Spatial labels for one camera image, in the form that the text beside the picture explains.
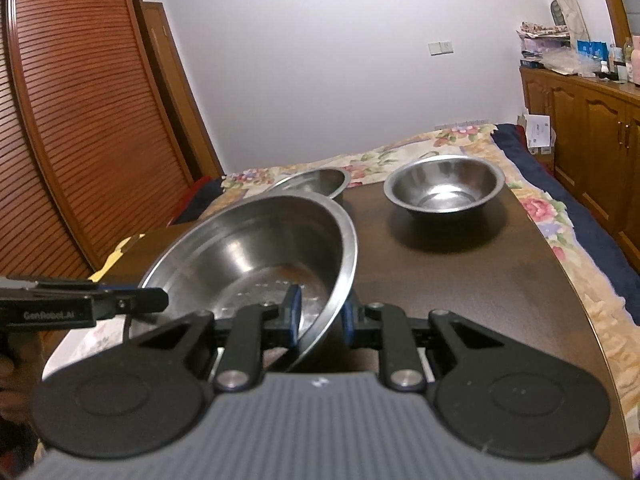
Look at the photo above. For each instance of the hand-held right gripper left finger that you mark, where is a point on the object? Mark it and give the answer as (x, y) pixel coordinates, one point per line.
(295, 310)

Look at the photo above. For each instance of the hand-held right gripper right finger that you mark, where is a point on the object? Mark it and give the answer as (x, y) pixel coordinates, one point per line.
(350, 322)

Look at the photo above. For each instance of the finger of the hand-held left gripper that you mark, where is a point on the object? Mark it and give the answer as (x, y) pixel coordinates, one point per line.
(120, 288)
(145, 301)

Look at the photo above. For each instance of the square floral plate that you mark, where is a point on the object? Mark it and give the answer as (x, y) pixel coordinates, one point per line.
(95, 345)

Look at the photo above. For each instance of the large stainless steel bowl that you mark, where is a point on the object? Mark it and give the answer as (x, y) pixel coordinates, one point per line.
(240, 250)

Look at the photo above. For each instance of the medium stainless steel bowl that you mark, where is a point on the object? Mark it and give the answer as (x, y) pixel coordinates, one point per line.
(320, 180)

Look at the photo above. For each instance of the small stainless steel bowl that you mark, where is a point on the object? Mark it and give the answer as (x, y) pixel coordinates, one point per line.
(445, 185)

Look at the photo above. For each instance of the dark and red clothes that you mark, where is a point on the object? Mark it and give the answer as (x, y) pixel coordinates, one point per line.
(200, 200)

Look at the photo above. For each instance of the wooden louvered wardrobe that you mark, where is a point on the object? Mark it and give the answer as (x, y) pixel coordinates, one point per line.
(75, 110)

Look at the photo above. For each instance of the floral blanket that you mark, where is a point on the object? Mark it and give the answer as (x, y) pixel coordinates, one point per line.
(540, 210)

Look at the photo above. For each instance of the white power strip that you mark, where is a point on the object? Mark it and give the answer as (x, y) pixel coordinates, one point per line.
(462, 124)

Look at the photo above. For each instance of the navy blue blanket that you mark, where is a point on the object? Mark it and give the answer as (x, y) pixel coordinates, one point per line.
(590, 225)

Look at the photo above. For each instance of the white paper bag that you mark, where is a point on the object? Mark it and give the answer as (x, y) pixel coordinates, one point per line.
(537, 132)

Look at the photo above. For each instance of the wooden cabinet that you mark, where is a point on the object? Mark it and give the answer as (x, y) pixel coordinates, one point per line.
(590, 125)

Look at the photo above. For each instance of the clear plastic bags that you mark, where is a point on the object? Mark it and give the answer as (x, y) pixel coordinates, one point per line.
(570, 64)

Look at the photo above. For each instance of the blue box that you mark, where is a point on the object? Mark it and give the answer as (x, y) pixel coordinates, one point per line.
(591, 50)

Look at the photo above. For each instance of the cluster of small toiletry bottles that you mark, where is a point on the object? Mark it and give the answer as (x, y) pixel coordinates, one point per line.
(615, 65)

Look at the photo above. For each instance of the pink plastic bottle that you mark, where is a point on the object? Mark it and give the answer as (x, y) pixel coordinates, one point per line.
(636, 60)

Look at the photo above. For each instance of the white wall switch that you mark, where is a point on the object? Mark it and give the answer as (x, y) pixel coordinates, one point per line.
(441, 47)

